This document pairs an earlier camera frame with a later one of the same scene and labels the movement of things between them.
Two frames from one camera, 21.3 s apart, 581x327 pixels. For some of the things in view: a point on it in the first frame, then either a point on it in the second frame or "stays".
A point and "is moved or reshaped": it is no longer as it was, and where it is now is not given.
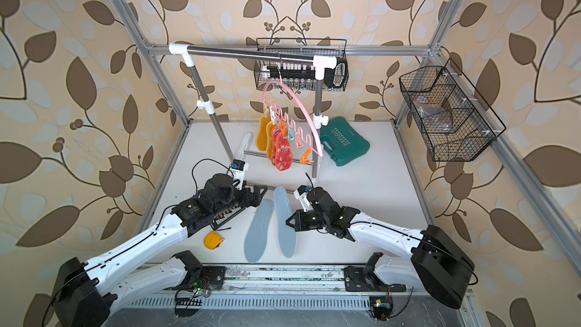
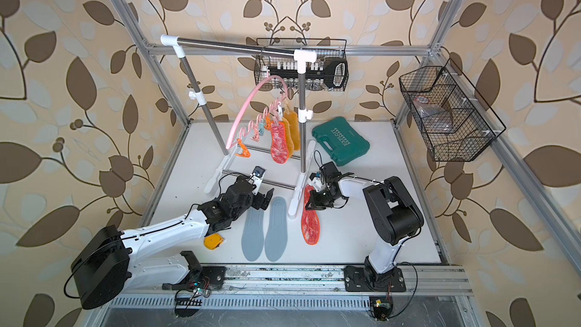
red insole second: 275,130 stays
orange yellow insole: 262,139 to 293,119
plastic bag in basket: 435,118 stays
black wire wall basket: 455,123 stays
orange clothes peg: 304,159 to 245,152
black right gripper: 300,224 to 315,203
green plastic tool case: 341,139 stays
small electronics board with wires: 380,307 stays
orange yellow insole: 268,128 to 290,143
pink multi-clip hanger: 287,107 to 254,132
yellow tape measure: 212,241 stays
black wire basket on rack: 290,70 stays
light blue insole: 287,235 is moved or reshaped
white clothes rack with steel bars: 319,62 to 178,43
